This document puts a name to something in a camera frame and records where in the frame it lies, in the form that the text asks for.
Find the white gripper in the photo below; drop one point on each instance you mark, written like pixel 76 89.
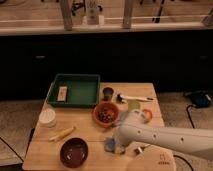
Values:
pixel 120 144

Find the blue sponge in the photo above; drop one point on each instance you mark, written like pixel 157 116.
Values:
pixel 109 145

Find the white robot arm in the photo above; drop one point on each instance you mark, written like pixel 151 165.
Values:
pixel 195 142

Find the green plastic tray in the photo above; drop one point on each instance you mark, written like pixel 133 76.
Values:
pixel 82 90

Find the orange bowl with beans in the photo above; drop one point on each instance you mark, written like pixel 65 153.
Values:
pixel 105 114

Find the orange tomato toy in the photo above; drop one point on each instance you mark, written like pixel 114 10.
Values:
pixel 148 114

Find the dark red bowl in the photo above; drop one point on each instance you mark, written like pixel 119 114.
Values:
pixel 74 152

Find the small wooden block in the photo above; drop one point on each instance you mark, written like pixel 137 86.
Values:
pixel 62 94

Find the dark blue floor object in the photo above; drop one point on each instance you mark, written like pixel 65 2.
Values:
pixel 200 99

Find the wooden table post right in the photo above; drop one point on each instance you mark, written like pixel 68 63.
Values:
pixel 127 16

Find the wooden table post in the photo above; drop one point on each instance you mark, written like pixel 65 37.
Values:
pixel 127 16
pixel 66 14

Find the wooden table post left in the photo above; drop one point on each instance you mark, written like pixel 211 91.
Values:
pixel 66 14

